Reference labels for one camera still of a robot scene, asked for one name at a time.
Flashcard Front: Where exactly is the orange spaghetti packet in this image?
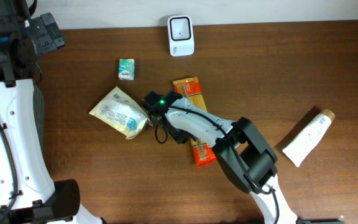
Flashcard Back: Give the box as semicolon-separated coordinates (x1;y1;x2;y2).
173;77;216;167

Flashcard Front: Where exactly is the cream foil pouch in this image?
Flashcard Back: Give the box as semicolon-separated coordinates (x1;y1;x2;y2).
89;86;153;139

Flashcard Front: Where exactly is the green tissue pack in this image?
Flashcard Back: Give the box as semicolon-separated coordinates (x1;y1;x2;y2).
118;58;135;81

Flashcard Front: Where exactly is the white shampoo tube gold cap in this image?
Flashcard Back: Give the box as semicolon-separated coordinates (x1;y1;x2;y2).
283;110;336;167

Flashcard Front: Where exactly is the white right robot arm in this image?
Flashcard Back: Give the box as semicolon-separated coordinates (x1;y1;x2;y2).
142;91;300;223

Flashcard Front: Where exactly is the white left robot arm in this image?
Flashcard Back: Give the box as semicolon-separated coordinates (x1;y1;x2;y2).
0;0;103;223

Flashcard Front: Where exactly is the white barcode scanner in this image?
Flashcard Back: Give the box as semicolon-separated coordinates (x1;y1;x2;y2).
167;15;195;57

